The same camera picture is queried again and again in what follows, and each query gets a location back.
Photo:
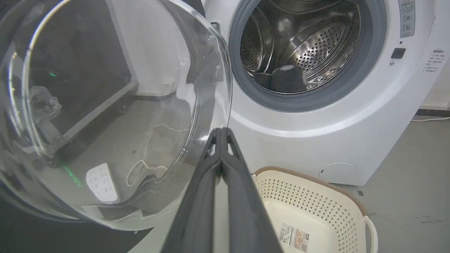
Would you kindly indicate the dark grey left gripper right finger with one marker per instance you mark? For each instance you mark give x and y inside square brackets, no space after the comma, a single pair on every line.
[246,211]

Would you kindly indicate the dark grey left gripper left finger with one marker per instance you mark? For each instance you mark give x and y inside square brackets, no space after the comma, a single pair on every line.
[200,207]

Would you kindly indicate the transparent washer door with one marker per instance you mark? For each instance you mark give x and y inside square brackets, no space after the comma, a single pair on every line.
[116,116]

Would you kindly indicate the white front-load washing machine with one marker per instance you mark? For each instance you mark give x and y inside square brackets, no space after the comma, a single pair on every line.
[316,133]

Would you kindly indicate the cream perforated laundry basket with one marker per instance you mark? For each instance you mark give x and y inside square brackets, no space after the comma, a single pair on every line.
[316,214]

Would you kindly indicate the white power strip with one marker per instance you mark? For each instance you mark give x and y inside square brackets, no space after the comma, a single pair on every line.
[102,182]

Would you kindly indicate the dark garment in drum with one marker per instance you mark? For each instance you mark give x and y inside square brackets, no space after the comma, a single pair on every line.
[286,79]

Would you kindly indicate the black flight case on wheels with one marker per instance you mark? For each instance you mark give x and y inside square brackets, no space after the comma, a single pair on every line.
[74,70]

